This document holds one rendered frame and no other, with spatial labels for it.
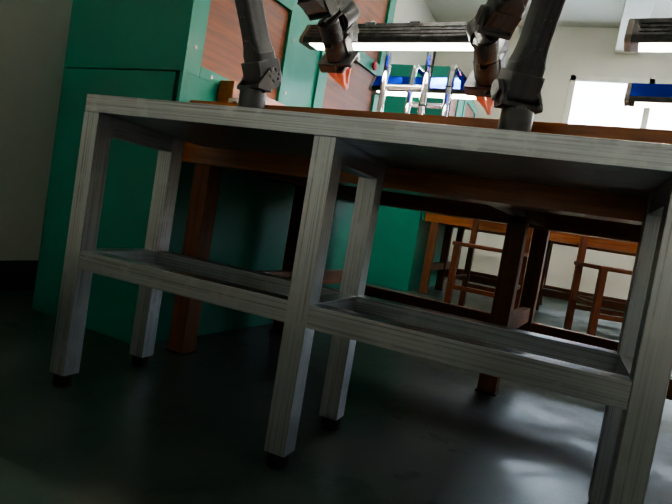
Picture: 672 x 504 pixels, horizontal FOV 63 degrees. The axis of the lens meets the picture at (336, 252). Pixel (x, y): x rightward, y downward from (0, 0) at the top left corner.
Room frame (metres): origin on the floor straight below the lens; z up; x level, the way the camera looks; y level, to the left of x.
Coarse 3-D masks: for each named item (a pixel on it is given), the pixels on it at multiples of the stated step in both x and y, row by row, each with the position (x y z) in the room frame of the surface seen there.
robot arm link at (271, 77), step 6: (270, 72) 1.29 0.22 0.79; (276, 72) 1.30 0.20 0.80; (264, 78) 1.28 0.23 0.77; (270, 78) 1.29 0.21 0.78; (276, 78) 1.30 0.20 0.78; (240, 84) 1.32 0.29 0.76; (252, 84) 1.28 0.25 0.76; (258, 84) 1.27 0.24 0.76; (264, 84) 1.28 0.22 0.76; (270, 84) 1.29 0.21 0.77; (264, 90) 1.29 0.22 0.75; (270, 90) 1.30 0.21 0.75
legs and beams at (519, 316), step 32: (192, 192) 1.66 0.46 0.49; (352, 192) 2.50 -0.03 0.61; (192, 224) 1.65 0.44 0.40; (512, 224) 1.78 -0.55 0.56; (544, 224) 2.18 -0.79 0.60; (192, 256) 1.65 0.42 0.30; (288, 256) 2.16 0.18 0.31; (512, 256) 1.78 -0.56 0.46; (544, 256) 2.29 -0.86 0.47; (512, 288) 1.77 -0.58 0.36; (192, 320) 1.66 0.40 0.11; (480, 320) 2.38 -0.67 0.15; (512, 320) 1.91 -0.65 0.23; (192, 352) 1.67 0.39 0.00; (480, 384) 1.79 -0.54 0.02
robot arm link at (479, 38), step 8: (480, 40) 1.28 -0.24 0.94; (488, 40) 1.27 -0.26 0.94; (496, 40) 1.27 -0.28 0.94; (480, 48) 1.27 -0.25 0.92; (488, 48) 1.27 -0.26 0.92; (496, 48) 1.28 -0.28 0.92; (480, 56) 1.29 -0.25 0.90; (488, 56) 1.28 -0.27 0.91; (496, 56) 1.29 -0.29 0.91; (480, 64) 1.30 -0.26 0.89; (488, 64) 1.30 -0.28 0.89
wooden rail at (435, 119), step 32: (544, 128) 1.21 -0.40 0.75; (576, 128) 1.18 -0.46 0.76; (608, 128) 1.15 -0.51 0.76; (640, 128) 1.13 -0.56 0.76; (192, 160) 1.66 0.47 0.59; (224, 160) 1.60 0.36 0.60; (256, 160) 1.55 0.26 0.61; (288, 160) 1.50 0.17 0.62; (416, 192) 1.35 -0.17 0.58; (448, 192) 1.29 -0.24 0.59; (480, 192) 1.26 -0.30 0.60; (512, 192) 1.23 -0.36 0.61; (544, 192) 1.20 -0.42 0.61; (576, 192) 1.17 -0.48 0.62; (608, 192) 1.14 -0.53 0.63; (640, 224) 1.19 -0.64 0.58
